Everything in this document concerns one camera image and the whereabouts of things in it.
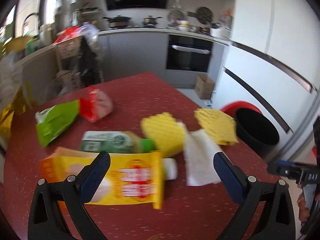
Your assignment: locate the gold foil bag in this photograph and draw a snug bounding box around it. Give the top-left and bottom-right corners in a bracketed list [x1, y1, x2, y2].
[1, 82, 37, 140]

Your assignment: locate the light green white-cap bottle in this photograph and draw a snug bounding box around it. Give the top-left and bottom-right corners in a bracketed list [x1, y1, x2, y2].
[162, 158, 178, 180]

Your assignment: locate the red and clear wrapper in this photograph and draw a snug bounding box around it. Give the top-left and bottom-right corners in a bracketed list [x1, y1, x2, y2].
[79, 86, 113, 122]

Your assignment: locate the cardboard box on floor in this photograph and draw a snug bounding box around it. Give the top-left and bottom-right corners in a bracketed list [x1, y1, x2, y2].
[195, 74, 215, 100]

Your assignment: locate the clear plastic bag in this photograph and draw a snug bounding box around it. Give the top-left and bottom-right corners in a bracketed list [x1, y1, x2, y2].
[1, 51, 23, 106]

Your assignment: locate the black plastic bag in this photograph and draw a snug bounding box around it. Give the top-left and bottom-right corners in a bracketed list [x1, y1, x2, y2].
[78, 36, 101, 87]

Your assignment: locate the white refrigerator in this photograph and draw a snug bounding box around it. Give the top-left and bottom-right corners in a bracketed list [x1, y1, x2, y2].
[213, 0, 319, 160]

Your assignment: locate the copper pot on stove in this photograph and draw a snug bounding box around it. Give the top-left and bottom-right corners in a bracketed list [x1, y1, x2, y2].
[142, 16, 162, 28]

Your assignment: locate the green snack bag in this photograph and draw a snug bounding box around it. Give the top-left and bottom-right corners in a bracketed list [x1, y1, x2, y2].
[35, 100, 80, 147]

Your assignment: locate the person right hand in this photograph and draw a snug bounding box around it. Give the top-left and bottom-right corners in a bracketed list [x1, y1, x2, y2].
[297, 193, 310, 222]

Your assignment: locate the yellow snack bag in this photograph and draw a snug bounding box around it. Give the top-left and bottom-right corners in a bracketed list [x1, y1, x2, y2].
[39, 147, 164, 210]

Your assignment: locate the round patterned trivet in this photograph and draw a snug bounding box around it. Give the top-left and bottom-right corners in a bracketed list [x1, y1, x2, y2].
[196, 7, 213, 24]

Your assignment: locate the beige plastic basket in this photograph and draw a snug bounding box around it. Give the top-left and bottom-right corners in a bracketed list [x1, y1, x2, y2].
[56, 36, 81, 60]

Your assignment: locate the white paper towel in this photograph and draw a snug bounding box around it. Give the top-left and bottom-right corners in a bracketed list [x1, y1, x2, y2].
[178, 122, 222, 186]

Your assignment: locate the black built-in oven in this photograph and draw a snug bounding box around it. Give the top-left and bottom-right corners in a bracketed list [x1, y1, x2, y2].
[166, 35, 213, 73]

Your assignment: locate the green label juice bottle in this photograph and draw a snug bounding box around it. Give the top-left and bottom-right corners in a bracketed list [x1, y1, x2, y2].
[80, 131, 155, 153]

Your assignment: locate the black trash bin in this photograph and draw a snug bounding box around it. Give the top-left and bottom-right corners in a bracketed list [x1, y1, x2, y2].
[234, 108, 280, 158]

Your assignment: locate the black wok on stove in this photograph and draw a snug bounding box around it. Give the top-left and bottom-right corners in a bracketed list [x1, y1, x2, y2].
[103, 15, 131, 29]

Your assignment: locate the yellow sponge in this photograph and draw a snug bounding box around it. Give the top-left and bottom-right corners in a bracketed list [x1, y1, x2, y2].
[140, 112, 185, 158]
[194, 108, 238, 146]

